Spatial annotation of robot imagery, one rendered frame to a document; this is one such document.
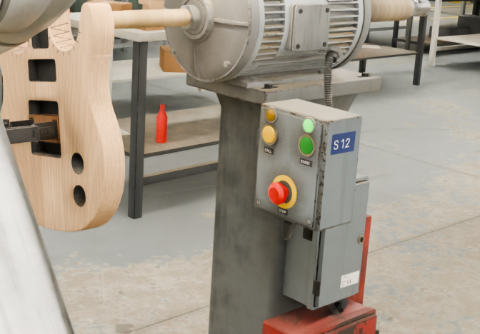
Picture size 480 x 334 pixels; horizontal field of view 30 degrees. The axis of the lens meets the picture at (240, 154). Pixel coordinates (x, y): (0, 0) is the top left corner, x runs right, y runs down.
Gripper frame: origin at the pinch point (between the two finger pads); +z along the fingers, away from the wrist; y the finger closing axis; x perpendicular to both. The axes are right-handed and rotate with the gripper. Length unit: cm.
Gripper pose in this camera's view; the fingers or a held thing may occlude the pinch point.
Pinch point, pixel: (42, 128)
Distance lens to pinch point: 162.5
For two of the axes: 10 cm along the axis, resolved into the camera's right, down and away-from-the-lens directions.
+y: 6.9, 0.7, -7.2
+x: -0.4, -9.9, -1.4
